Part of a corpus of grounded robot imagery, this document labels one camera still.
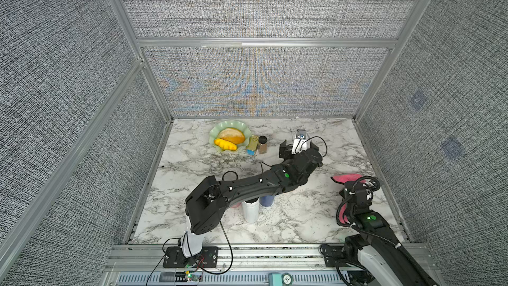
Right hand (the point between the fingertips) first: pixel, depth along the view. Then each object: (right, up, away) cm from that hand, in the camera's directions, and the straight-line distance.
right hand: (353, 181), depth 82 cm
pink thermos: (-47, -6, -13) cm, 49 cm away
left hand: (-21, +17, -5) cm, 28 cm away
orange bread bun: (-51, +20, +22) cm, 59 cm away
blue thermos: (-36, -8, -1) cm, 37 cm away
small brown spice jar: (-37, +16, +15) cm, 43 cm away
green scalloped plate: (-62, +21, +24) cm, 70 cm away
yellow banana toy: (-56, +14, +19) cm, 61 cm away
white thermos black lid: (-42, -9, -10) cm, 44 cm away
